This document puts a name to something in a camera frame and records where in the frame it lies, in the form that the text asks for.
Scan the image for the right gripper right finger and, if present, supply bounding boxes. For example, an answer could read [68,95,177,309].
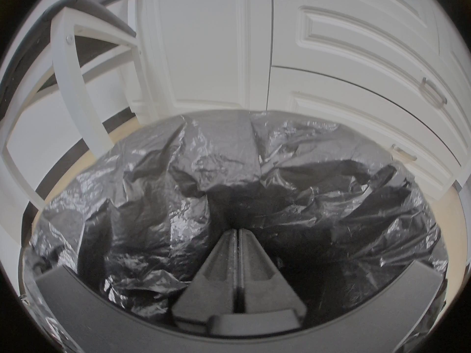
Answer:
[238,228,308,326]

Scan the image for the black plastic bag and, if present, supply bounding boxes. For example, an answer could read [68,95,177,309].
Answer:
[20,110,449,353]

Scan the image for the white wardrobe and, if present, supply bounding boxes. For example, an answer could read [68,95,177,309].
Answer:
[127,0,471,202]

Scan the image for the white chair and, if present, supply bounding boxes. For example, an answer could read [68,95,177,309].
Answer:
[0,0,149,212]

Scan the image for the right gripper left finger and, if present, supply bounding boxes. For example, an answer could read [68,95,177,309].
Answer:
[171,228,240,326]

